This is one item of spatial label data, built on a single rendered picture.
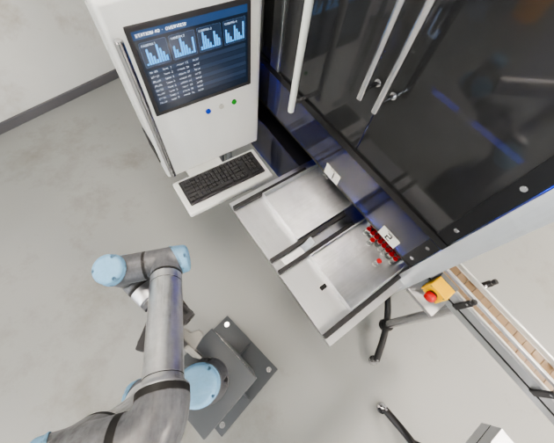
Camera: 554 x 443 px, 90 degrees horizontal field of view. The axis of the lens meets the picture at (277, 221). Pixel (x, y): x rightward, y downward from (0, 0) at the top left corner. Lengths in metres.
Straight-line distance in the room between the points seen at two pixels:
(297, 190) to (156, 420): 1.00
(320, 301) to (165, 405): 0.71
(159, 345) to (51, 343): 1.70
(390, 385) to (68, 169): 2.83
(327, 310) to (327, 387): 0.96
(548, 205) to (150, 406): 0.84
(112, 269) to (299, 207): 0.78
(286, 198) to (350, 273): 0.43
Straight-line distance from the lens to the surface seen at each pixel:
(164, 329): 0.64
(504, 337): 1.39
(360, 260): 1.22
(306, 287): 1.13
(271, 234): 1.18
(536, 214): 0.82
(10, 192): 2.91
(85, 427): 0.62
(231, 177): 1.39
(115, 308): 2.17
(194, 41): 1.09
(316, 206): 1.27
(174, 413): 0.58
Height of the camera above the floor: 1.96
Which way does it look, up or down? 63 degrees down
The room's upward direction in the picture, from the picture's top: 12 degrees clockwise
